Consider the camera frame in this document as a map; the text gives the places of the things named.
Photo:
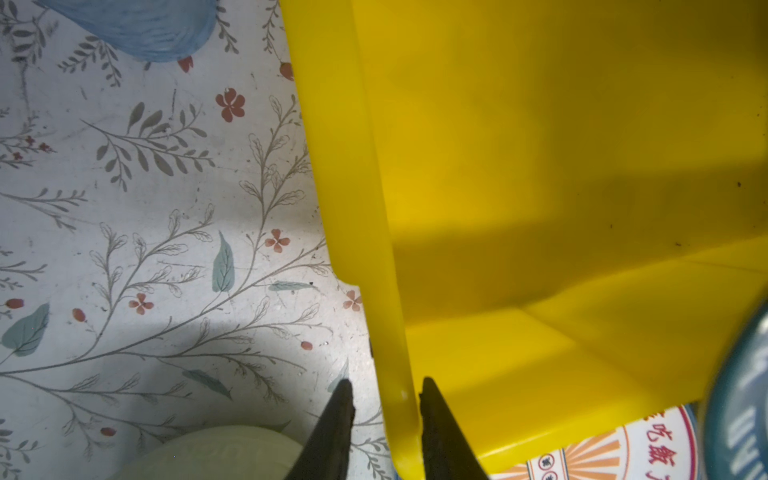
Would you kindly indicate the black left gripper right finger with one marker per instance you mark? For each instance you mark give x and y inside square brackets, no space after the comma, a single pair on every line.
[447,454]

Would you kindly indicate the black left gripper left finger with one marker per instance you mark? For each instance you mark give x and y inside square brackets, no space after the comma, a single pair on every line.
[326,453]

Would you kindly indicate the orange sunburst plate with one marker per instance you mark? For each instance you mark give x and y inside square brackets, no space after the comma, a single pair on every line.
[660,446]

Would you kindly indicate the yellow plastic bin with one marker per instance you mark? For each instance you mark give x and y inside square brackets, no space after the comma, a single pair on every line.
[557,210]

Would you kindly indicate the teal rimmed white plate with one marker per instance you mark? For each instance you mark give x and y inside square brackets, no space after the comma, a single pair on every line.
[734,428]

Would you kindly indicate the light green bowl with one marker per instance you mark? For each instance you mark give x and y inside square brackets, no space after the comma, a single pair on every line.
[224,452]

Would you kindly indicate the floral patterned table mat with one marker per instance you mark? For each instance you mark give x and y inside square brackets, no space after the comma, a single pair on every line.
[163,260]

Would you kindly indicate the frosted blue plastic cup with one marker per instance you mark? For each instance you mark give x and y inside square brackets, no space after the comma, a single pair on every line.
[151,30]

